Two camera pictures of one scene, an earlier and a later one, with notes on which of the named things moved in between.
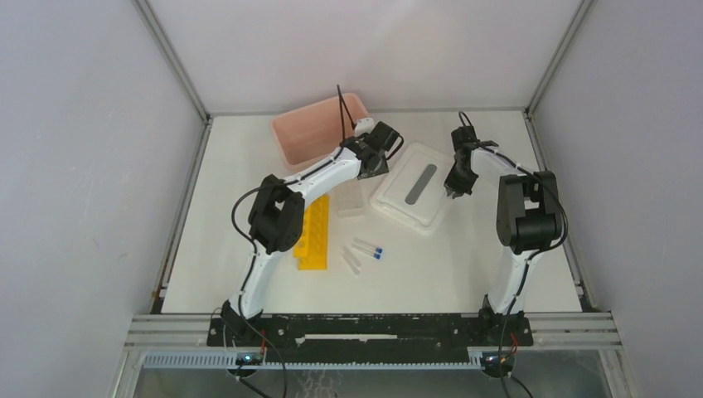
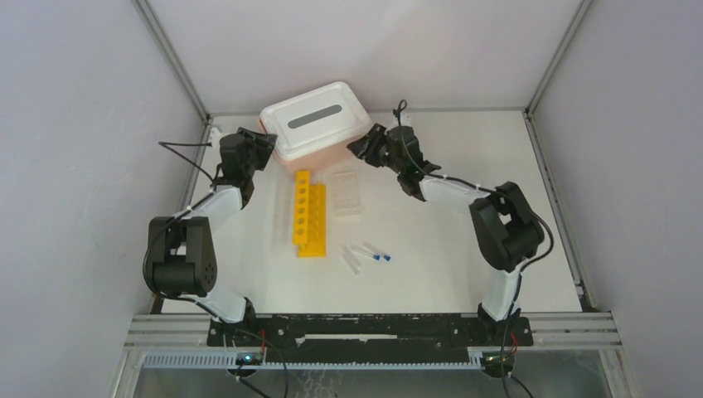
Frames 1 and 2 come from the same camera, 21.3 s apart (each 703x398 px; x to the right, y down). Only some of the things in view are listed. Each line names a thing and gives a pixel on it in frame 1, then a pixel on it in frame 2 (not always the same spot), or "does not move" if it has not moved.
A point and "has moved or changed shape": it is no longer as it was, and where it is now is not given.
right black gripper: [453, 185] to [366, 147]
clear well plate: [351, 199] does not move
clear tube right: [351, 259] does not move
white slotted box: [413, 191] to [317, 120]
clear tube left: [351, 260] does not move
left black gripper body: [381, 168] to [259, 151]
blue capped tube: [379, 249] has moved or changed shape
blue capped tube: [375, 256] does not move
